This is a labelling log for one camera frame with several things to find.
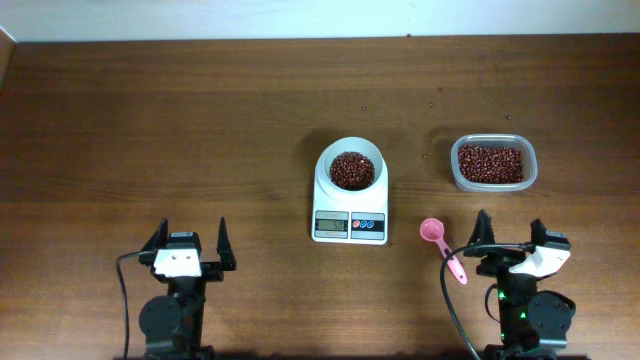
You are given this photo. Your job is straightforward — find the clear plastic bean container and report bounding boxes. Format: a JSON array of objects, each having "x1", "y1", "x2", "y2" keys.
[{"x1": 451, "y1": 134, "x2": 538, "y2": 192}]

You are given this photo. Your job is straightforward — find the pink measuring scoop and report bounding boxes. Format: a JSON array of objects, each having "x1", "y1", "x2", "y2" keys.
[{"x1": 420, "y1": 218, "x2": 468, "y2": 285}]

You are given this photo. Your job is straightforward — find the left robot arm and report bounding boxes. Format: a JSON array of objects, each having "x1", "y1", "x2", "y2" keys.
[{"x1": 138, "y1": 219, "x2": 237, "y2": 360}]

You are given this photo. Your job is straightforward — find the right black cable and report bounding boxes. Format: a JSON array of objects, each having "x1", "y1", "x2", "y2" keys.
[{"x1": 439, "y1": 242, "x2": 537, "y2": 360}]

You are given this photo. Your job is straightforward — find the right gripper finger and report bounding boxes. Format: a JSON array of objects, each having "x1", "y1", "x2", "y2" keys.
[
  {"x1": 530, "y1": 219, "x2": 548, "y2": 246},
  {"x1": 463, "y1": 210, "x2": 496, "y2": 258}
]

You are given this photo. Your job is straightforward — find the beans in white bowl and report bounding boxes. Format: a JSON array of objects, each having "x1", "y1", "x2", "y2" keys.
[{"x1": 329, "y1": 152, "x2": 375, "y2": 191}]

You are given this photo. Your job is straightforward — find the white round bowl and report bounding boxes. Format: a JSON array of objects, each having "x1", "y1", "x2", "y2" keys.
[{"x1": 316, "y1": 137, "x2": 388, "y2": 194}]

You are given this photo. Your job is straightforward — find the white digital kitchen scale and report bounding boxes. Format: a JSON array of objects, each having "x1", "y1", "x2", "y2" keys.
[{"x1": 311, "y1": 148, "x2": 389, "y2": 245}]

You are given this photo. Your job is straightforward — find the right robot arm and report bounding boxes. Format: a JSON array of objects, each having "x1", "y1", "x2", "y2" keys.
[{"x1": 463, "y1": 210, "x2": 576, "y2": 359}]

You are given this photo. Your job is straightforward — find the red adzuki beans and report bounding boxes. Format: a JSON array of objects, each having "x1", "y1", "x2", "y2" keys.
[{"x1": 457, "y1": 145, "x2": 524, "y2": 184}]

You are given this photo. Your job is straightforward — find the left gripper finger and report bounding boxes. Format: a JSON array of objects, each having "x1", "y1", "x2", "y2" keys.
[
  {"x1": 138, "y1": 218, "x2": 169, "y2": 265},
  {"x1": 216, "y1": 217, "x2": 237, "y2": 271}
]

